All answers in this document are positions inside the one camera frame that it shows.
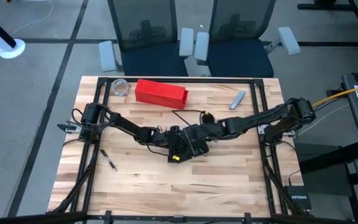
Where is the yellow cable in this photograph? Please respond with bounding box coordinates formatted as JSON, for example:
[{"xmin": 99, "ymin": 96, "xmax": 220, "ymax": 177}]
[{"xmin": 311, "ymin": 81, "xmax": 358, "ymax": 108}]

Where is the grey folding utility knife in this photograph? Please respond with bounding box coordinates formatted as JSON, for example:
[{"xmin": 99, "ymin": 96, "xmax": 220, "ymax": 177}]
[{"xmin": 229, "ymin": 90, "xmax": 247, "ymax": 111}]

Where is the black camera cable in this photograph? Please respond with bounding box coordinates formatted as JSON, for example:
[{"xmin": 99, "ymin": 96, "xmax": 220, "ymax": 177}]
[{"xmin": 171, "ymin": 109, "xmax": 216, "ymax": 127}]

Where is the white pole stand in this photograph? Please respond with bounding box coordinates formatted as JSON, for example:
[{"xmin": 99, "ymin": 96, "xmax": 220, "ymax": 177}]
[{"xmin": 0, "ymin": 6, "xmax": 27, "ymax": 60}]

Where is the black plastic tool case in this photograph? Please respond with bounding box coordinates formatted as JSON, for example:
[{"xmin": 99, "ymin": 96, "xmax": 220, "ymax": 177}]
[{"xmin": 167, "ymin": 124, "xmax": 210, "ymax": 164}]

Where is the red plastic bin stack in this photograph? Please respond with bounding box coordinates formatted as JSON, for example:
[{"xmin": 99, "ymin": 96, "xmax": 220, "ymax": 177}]
[{"xmin": 134, "ymin": 78, "xmax": 189, "ymax": 111}]

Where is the black pen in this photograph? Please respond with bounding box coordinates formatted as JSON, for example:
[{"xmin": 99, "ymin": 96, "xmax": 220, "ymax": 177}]
[{"xmin": 99, "ymin": 149, "xmax": 118, "ymax": 172}]

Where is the mesh-back office chair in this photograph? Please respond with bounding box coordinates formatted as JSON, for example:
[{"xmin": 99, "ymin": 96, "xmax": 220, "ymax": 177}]
[
  {"xmin": 193, "ymin": 0, "xmax": 301, "ymax": 78},
  {"xmin": 98, "ymin": 0, "xmax": 195, "ymax": 77}
]

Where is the black Netgear network switch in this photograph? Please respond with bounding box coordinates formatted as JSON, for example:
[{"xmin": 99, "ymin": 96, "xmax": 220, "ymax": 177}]
[{"xmin": 284, "ymin": 185, "xmax": 313, "ymax": 211}]

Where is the black cable bundle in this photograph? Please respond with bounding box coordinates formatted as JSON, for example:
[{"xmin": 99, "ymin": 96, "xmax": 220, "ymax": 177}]
[
  {"xmin": 52, "ymin": 141, "xmax": 101, "ymax": 214},
  {"xmin": 261, "ymin": 146, "xmax": 304, "ymax": 215}
]

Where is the clear tape roll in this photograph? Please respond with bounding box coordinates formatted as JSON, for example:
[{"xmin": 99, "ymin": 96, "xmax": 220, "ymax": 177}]
[{"xmin": 110, "ymin": 78, "xmax": 131, "ymax": 98}]

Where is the white floor cable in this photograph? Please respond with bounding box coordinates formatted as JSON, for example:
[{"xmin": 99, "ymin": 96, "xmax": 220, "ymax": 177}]
[{"xmin": 0, "ymin": 0, "xmax": 54, "ymax": 54}]

